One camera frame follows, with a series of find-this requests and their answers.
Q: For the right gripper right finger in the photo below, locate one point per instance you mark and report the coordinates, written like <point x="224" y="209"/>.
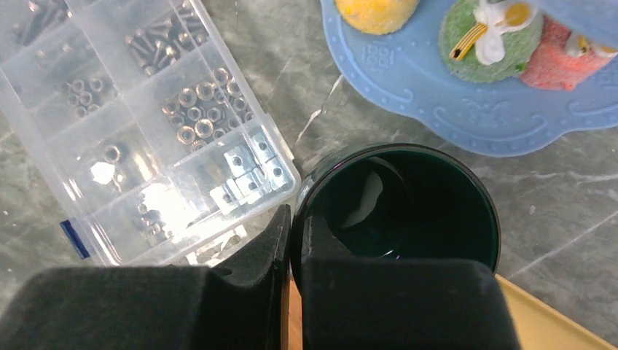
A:
<point x="351" y="302"/>

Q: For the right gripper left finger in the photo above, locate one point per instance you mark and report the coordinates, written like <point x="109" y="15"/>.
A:
<point x="241" y="303"/>

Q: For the brown round coaster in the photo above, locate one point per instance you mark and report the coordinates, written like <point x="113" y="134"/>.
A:
<point x="295" y="318"/>

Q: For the dark green mug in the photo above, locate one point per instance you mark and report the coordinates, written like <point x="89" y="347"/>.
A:
<point x="396" y="201"/>

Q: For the blue three-tier cake stand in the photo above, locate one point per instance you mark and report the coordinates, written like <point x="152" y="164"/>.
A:
<point x="403" y="73"/>

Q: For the yellow cupcake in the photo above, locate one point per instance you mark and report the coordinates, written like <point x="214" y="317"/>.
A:
<point x="376" y="17"/>

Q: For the green cupcake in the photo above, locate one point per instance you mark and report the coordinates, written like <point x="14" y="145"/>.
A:
<point x="488" y="41"/>

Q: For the yellow serving tray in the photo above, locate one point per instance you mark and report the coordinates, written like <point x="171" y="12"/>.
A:
<point x="541" y="327"/>

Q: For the clear plastic screw box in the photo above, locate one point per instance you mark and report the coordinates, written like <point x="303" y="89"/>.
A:
<point x="142" y="124"/>

